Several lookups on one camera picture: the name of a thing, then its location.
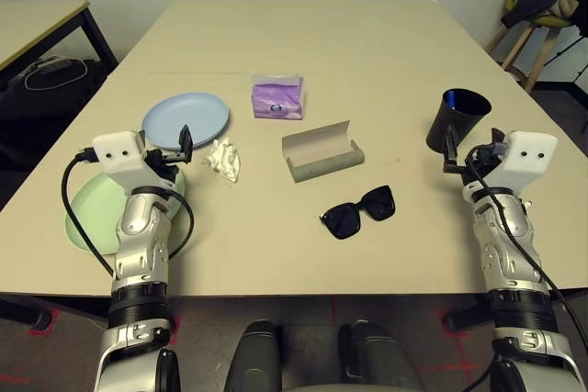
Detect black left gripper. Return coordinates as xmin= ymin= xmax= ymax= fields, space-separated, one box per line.
xmin=137 ymin=124 xmax=194 ymax=185

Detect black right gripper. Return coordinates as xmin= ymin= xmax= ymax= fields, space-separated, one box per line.
xmin=442 ymin=125 xmax=506 ymax=182

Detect white tissue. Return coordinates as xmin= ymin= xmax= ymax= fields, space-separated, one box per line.
xmin=205 ymin=137 xmax=243 ymax=184

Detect light green plate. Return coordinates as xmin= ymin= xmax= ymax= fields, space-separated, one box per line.
xmin=63 ymin=170 xmax=189 ymax=256

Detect black sunglasses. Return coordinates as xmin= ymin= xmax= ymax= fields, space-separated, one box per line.
xmin=320 ymin=185 xmax=396 ymax=241

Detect grey glasses case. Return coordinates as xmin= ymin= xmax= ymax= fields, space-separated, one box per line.
xmin=281 ymin=119 xmax=366 ymax=185

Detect black plastic cup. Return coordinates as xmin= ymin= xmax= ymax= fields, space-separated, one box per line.
xmin=425 ymin=87 xmax=492 ymax=153

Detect light blue plate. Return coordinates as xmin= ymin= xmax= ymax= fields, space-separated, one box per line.
xmin=141 ymin=92 xmax=231 ymax=151

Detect purple tissue pack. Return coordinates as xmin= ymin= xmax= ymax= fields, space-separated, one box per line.
xmin=250 ymin=73 xmax=307 ymax=121

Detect black tripod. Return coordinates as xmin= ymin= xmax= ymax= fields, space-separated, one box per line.
xmin=548 ymin=33 xmax=588 ymax=90

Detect grey power adapter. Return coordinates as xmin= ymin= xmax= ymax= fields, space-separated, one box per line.
xmin=34 ymin=57 xmax=70 ymax=74

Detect wooden stool yellow-green seat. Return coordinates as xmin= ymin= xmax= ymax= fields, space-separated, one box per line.
xmin=484 ymin=0 xmax=588 ymax=93

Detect beige black framed side table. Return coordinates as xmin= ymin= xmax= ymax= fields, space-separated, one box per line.
xmin=0 ymin=0 xmax=119 ymax=85

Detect black table foot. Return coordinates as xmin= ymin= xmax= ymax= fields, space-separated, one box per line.
xmin=447 ymin=302 xmax=491 ymax=332

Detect dark robot left leg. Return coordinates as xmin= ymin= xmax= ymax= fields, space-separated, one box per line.
xmin=223 ymin=319 xmax=282 ymax=392

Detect dark robot leg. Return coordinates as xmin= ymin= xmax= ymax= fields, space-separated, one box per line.
xmin=223 ymin=319 xmax=282 ymax=392
xmin=338 ymin=319 xmax=426 ymax=392

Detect dark robot right leg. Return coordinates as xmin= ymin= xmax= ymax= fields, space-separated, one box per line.
xmin=338 ymin=319 xmax=426 ymax=392

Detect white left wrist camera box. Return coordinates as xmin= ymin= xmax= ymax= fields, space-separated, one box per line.
xmin=91 ymin=130 xmax=149 ymax=187

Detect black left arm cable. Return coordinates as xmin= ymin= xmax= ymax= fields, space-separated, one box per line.
xmin=61 ymin=147 xmax=195 ymax=279

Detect thin white cable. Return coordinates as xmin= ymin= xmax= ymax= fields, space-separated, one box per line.
xmin=23 ymin=59 xmax=88 ymax=91

